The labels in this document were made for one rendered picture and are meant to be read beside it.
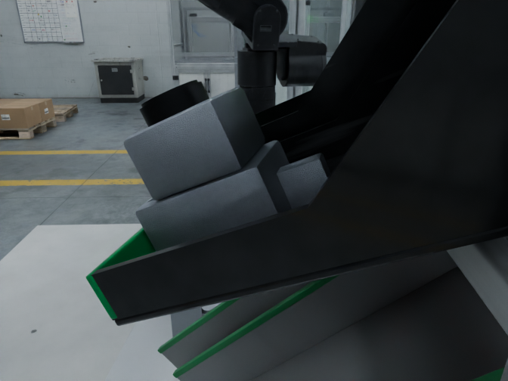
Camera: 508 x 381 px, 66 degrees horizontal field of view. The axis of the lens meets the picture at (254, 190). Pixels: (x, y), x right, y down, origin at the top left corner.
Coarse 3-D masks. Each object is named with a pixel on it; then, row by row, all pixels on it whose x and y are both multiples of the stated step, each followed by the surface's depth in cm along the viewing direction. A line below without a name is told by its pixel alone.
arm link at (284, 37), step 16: (256, 16) 49; (272, 16) 49; (256, 32) 50; (272, 32) 51; (256, 48) 51; (272, 48) 52; (288, 48) 55; (304, 48) 55; (320, 48) 56; (288, 64) 55; (304, 64) 56; (320, 64) 56; (288, 80) 56; (304, 80) 57
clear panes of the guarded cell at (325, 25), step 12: (288, 0) 172; (312, 0) 172; (324, 0) 171; (336, 0) 171; (288, 12) 174; (312, 12) 173; (324, 12) 173; (336, 12) 173; (288, 24) 176; (312, 24) 175; (324, 24) 175; (336, 24) 174; (324, 36) 177; (336, 36) 176; (276, 84) 187; (276, 96) 189
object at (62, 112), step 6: (54, 108) 640; (60, 108) 640; (66, 108) 640; (72, 108) 653; (54, 114) 602; (60, 114) 605; (66, 114) 636; (72, 114) 646; (60, 120) 607; (66, 120) 614
